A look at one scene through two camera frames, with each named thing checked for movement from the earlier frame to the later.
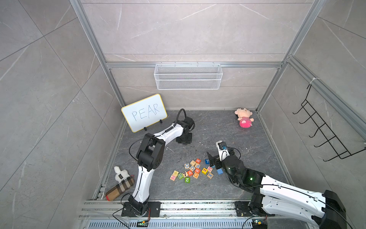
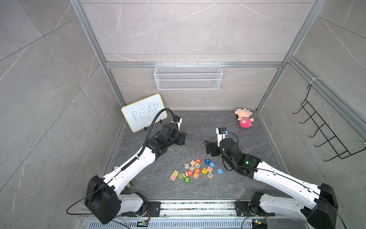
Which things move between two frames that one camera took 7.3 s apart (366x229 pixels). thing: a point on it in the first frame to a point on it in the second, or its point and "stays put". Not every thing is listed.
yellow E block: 204,171 stays put
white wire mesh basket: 188,77 stays put
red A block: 189,172 stays put
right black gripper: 217,160 to 213,145
